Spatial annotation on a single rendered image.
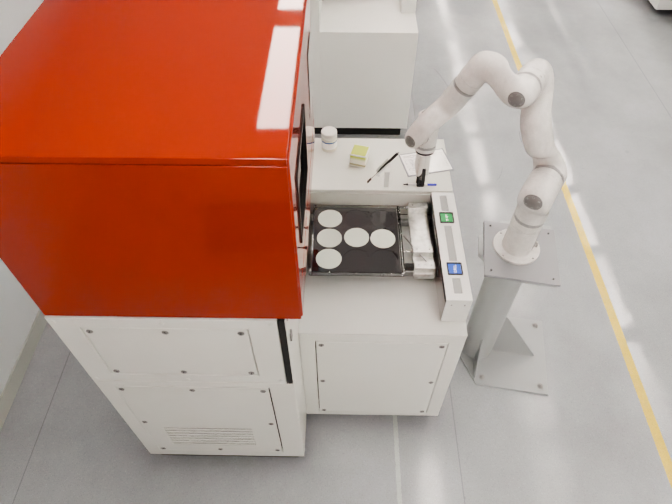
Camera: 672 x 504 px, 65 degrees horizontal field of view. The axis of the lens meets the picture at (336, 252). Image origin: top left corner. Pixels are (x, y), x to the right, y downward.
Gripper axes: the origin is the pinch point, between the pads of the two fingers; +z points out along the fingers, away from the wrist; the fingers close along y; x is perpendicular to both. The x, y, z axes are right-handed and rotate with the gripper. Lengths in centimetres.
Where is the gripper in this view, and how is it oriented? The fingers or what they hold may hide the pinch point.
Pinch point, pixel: (420, 180)
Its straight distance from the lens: 228.1
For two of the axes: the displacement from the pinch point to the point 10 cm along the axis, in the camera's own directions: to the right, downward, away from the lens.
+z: 0.0, 7.2, 7.0
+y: -0.2, 7.0, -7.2
